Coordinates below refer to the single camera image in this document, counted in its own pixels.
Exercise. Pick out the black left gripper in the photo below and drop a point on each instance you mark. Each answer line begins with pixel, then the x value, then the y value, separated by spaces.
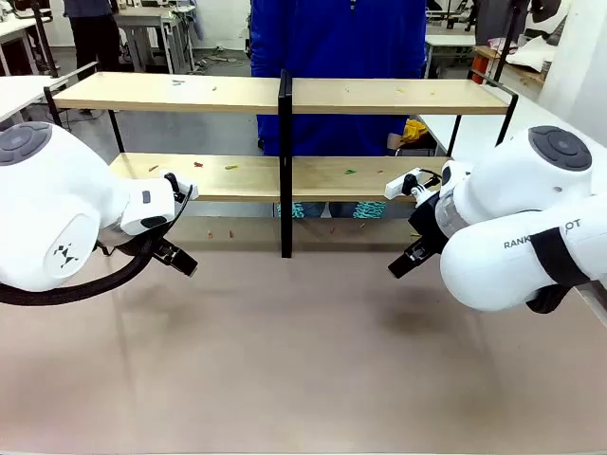
pixel 160 244

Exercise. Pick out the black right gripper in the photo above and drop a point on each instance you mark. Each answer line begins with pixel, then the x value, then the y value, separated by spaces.
pixel 429 220

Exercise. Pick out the teal microfibre duster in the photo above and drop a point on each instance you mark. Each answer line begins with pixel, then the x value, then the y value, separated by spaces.
pixel 369 210
pixel 298 211

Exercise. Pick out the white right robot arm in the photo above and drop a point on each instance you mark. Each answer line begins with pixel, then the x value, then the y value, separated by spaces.
pixel 521 189

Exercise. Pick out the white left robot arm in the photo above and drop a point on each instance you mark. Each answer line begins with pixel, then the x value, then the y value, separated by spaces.
pixel 47 199

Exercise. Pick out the person's left hand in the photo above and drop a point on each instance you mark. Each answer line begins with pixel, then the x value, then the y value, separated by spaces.
pixel 395 143

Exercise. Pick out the yellow cloth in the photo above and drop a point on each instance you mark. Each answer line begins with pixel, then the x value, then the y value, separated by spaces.
pixel 415 130

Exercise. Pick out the long white table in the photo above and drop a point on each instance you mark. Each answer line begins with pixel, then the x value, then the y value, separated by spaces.
pixel 474 128

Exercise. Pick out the orange box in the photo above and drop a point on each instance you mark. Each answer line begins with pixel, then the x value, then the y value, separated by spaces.
pixel 483 64

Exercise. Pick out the white background table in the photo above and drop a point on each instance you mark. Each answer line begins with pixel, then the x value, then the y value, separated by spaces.
pixel 450 40
pixel 14 30

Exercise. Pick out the person in blue jacket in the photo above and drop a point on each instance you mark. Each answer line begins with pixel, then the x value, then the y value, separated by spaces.
pixel 332 47

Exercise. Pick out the white side table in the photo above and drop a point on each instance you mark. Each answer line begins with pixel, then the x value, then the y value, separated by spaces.
pixel 23 95

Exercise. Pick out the black stand pole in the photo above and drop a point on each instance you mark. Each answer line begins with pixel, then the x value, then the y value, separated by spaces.
pixel 508 42

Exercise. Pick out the white foam sheet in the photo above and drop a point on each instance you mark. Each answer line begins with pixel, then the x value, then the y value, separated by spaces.
pixel 531 52

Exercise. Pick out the grey workbench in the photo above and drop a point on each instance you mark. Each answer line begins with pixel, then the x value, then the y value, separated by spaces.
pixel 137 21

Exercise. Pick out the background person dark clothes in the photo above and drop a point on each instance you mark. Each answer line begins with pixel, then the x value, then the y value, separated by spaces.
pixel 92 28

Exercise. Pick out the black tripod stand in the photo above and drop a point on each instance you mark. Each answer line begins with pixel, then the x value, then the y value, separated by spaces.
pixel 42 28

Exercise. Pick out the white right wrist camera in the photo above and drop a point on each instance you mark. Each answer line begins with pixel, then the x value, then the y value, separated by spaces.
pixel 398 187

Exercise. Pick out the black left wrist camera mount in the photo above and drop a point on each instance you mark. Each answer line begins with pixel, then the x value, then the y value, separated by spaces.
pixel 173 182

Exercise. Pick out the wooden shelf black metal frame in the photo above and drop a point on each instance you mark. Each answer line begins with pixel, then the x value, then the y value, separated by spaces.
pixel 142 97

